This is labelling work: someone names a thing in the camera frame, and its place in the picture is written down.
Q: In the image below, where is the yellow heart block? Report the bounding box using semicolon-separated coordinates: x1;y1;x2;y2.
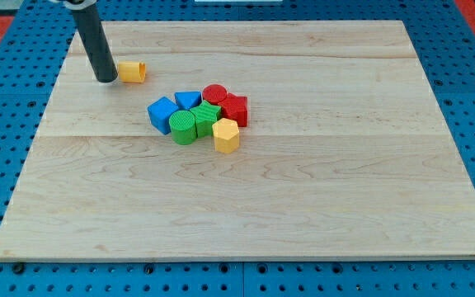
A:
118;61;146;83

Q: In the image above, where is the light wooden board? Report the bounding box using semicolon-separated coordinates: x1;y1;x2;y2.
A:
0;21;475;263

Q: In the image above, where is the red cylinder block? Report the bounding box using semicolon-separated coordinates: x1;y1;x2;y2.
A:
201;84;228;105

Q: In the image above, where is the green cylinder block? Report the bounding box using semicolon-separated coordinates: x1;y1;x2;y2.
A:
168;111;197;145

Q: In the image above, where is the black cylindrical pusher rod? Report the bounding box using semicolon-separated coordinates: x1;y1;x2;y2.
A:
68;2;118;83

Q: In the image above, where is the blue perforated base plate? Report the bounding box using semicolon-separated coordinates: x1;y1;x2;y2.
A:
0;1;475;296

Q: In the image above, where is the green star block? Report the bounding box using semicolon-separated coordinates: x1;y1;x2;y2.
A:
190;100;221;138

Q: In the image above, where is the red star block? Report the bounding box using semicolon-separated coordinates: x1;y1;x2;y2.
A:
219;93;248;127

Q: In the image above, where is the yellow hexagon block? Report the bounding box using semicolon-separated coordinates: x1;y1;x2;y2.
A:
212;118;240;153

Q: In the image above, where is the blue triangle block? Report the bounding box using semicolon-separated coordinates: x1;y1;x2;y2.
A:
174;91;201;111

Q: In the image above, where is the blue cube block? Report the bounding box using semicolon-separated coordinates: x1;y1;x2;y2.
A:
147;97;179;134

